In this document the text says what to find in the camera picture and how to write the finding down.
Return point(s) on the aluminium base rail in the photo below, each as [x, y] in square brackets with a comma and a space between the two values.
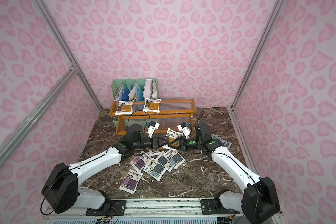
[147, 211]

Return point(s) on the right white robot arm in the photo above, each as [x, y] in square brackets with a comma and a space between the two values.
[258, 200]

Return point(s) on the white book in organizer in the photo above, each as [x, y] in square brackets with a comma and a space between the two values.
[147, 89]

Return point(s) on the grey desk calculator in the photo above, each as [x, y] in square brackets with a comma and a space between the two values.
[225, 143]

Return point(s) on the yellow coffee bag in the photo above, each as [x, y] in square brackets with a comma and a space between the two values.
[171, 135]
[152, 105]
[124, 108]

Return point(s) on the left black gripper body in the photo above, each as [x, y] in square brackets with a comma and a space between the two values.
[155, 141]

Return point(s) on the blue coffee bag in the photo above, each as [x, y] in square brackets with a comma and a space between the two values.
[161, 159]
[155, 169]
[174, 158]

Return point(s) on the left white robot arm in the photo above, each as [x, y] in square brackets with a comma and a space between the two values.
[62, 191]

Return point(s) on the purple coffee bag near front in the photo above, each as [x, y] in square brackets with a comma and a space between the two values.
[131, 181]

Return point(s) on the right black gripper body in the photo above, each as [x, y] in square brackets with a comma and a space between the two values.
[180, 142]

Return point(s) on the blue coffee bag right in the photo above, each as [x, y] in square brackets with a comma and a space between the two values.
[174, 158]

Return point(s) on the green desktop file organizer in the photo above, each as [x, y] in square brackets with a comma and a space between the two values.
[134, 89]

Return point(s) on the blue coffee bag front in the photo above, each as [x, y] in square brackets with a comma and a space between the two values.
[155, 169]

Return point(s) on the purple coffee bag in pile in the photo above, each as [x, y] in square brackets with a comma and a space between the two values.
[140, 161]

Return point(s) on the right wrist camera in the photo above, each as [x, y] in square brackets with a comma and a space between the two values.
[185, 129]

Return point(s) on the orange three-tier shelf rack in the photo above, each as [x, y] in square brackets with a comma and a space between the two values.
[172, 113]

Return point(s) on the blue coffee bag middle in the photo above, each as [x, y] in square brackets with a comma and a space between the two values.
[161, 159]

